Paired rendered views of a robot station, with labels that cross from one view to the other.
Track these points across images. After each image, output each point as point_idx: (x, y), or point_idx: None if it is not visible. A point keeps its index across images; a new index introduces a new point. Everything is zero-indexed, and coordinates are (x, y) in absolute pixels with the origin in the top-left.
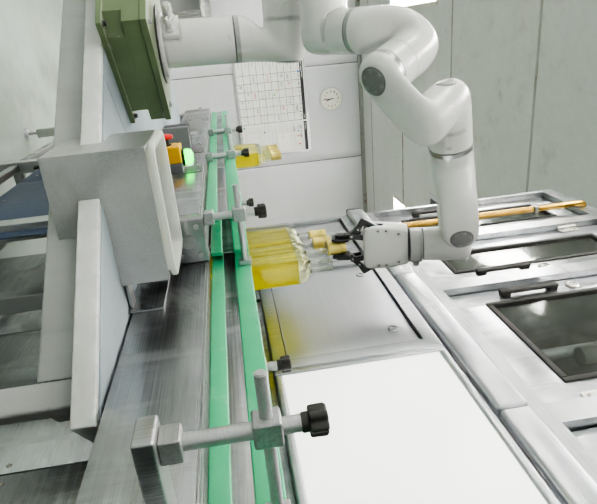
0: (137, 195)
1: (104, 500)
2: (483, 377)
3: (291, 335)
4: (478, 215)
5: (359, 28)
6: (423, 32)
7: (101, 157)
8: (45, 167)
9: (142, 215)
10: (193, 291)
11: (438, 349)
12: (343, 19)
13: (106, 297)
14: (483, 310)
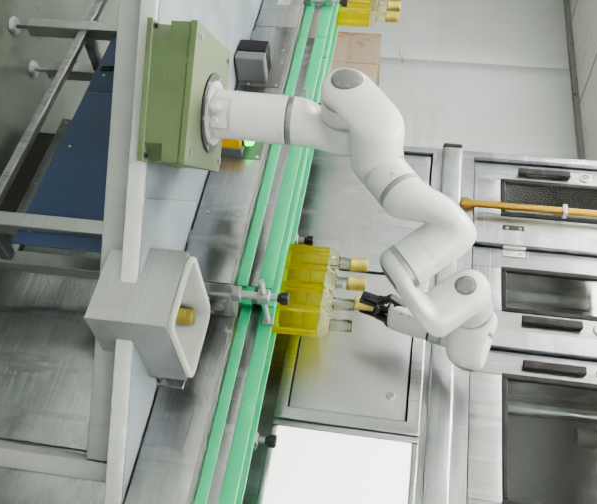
0: (160, 344)
1: None
2: (430, 487)
3: (302, 371)
4: (480, 364)
5: (394, 211)
6: (455, 239)
7: (132, 325)
8: (90, 322)
9: (164, 353)
10: (210, 368)
11: (412, 441)
12: (383, 190)
13: (133, 415)
14: (494, 382)
